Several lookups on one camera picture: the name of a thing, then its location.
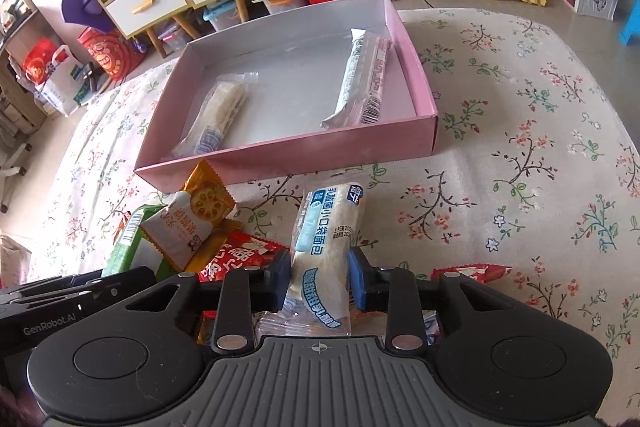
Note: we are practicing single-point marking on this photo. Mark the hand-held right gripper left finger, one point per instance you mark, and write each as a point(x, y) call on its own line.
point(281, 279)

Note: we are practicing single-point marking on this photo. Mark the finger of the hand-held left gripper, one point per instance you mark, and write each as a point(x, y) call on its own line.
point(130, 278)
point(55, 284)

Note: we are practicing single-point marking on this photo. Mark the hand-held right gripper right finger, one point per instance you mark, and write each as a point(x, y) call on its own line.
point(357, 281)

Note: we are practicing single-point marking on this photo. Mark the green snack packet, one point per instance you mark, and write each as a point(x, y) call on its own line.
point(127, 247)

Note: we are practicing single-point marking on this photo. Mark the white blue bread packet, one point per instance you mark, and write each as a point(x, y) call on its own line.
point(320, 247)

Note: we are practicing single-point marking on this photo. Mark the pink cardboard box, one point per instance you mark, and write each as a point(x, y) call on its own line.
point(300, 57)

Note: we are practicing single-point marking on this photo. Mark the white orange snack packet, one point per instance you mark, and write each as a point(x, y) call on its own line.
point(175, 229)

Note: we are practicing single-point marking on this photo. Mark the orange round-print snack packet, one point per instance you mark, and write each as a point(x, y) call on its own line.
point(207, 197)

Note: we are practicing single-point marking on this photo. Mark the white chair base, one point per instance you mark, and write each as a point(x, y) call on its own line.
point(12, 167)

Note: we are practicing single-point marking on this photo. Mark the clear bread packet blue label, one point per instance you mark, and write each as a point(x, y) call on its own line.
point(220, 112)

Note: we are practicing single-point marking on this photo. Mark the floral printed cloth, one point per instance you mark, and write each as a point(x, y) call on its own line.
point(500, 157)

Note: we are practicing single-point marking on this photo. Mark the long white pink striped packet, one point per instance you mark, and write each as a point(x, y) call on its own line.
point(357, 77)

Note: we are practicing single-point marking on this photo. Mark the white red shopping bag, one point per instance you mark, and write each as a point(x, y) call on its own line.
point(55, 77)

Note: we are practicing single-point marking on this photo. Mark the red printed bag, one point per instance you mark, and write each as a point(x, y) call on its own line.
point(107, 54)

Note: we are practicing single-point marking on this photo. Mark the blue lid storage box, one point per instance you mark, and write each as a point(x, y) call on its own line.
point(222, 14)

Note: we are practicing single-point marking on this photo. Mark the blue plastic stool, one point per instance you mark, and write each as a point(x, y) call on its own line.
point(631, 24)

